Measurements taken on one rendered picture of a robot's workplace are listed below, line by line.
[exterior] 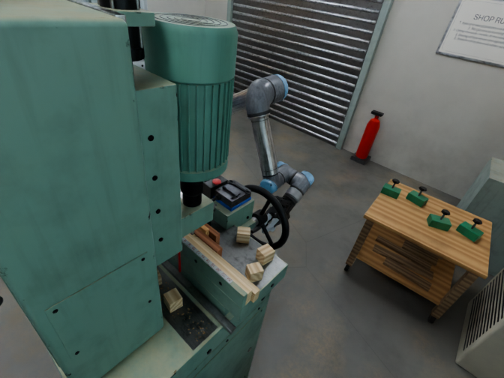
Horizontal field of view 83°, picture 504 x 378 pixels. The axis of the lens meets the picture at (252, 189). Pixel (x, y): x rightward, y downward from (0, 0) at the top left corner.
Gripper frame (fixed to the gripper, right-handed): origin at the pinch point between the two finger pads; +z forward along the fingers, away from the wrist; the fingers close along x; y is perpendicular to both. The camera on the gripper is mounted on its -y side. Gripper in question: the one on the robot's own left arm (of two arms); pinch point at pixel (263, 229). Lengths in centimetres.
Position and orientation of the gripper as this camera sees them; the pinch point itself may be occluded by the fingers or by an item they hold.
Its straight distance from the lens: 127.4
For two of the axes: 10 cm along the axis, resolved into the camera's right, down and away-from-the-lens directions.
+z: -6.2, 7.3, -2.8
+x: -7.5, -4.5, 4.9
